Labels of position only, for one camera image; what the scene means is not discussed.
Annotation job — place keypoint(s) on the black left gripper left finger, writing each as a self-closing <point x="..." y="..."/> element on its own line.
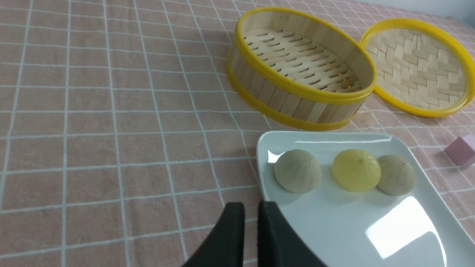
<point x="224" y="245"/>

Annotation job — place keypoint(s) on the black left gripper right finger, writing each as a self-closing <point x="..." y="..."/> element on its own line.
<point x="278" y="244"/>

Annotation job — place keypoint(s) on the pale white steamed bun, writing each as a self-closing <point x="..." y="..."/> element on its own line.
<point x="297" y="171"/>

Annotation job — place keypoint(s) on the yellow steamed bun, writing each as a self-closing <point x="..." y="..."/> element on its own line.
<point x="356" y="170"/>

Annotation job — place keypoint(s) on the white square plate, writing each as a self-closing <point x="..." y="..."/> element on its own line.
<point x="371" y="229"/>

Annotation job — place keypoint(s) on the beige steamed bun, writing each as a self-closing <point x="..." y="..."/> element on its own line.
<point x="397" y="175"/>

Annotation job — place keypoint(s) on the pink checkered tablecloth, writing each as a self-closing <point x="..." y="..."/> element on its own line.
<point x="121" y="138"/>

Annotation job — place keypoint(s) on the yellow rimmed bamboo steamer basket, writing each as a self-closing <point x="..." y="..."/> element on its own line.
<point x="298" y="70"/>

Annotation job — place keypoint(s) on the pink cube block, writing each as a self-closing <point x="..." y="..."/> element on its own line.
<point x="462" y="151"/>

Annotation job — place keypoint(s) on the yellow rimmed woven steamer lid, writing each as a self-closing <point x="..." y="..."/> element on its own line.
<point x="421" y="69"/>

